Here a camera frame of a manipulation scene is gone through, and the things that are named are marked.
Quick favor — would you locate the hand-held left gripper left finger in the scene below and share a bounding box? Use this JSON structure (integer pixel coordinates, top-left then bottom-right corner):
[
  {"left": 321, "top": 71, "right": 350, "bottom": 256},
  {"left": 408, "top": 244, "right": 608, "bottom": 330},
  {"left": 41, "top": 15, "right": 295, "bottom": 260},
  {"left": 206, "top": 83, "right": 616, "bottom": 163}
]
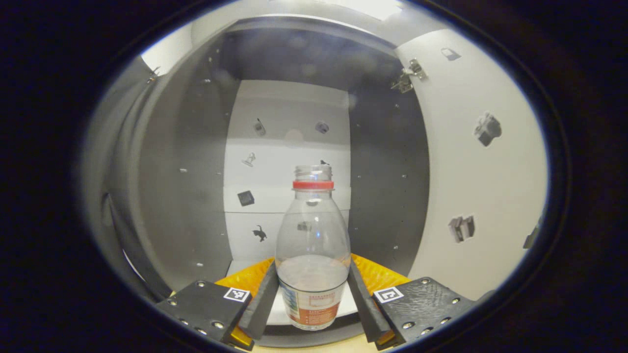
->
[{"left": 156, "top": 258, "right": 280, "bottom": 351}]

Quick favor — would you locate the grey cabinet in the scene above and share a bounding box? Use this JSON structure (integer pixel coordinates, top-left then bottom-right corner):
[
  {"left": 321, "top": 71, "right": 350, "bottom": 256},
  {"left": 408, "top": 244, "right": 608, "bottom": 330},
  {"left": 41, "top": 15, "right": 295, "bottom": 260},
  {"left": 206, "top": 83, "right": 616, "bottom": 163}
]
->
[{"left": 105, "top": 15, "right": 431, "bottom": 349}]

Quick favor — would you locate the metal cabinet hinge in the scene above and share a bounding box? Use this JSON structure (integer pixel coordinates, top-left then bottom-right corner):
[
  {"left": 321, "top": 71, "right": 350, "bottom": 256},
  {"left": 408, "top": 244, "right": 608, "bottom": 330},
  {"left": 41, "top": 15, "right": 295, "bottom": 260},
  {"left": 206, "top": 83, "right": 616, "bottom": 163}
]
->
[{"left": 391, "top": 59, "right": 427, "bottom": 94}]

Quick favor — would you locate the clear plastic bottle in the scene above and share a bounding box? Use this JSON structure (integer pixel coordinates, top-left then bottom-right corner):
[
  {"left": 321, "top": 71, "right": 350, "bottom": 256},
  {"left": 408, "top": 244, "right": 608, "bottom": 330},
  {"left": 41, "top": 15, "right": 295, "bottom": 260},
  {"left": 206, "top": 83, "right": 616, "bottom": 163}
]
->
[{"left": 275, "top": 165, "right": 352, "bottom": 331}]

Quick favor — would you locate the light grey cabinet door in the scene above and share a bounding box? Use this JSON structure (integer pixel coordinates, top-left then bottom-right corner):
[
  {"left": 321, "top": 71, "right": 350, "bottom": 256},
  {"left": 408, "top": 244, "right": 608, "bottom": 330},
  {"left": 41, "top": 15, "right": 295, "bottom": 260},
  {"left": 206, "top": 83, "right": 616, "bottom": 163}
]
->
[{"left": 395, "top": 28, "right": 549, "bottom": 302}]

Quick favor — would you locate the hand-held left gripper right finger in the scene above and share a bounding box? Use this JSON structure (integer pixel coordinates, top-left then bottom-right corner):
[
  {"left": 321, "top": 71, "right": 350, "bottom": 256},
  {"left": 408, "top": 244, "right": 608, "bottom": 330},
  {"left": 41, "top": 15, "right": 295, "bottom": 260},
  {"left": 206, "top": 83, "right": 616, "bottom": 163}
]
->
[{"left": 347, "top": 253, "right": 476, "bottom": 351}]

